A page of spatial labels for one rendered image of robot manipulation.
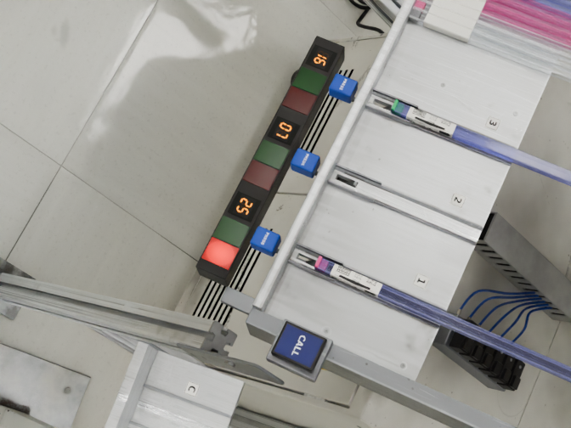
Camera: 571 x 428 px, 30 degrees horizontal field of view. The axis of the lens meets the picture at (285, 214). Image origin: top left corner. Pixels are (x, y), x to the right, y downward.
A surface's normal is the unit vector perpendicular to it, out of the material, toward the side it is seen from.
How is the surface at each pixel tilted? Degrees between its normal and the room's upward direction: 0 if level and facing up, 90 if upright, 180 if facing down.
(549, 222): 0
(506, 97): 47
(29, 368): 0
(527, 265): 0
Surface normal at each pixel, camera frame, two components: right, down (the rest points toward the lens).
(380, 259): -0.05, -0.34
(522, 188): 0.61, 0.05
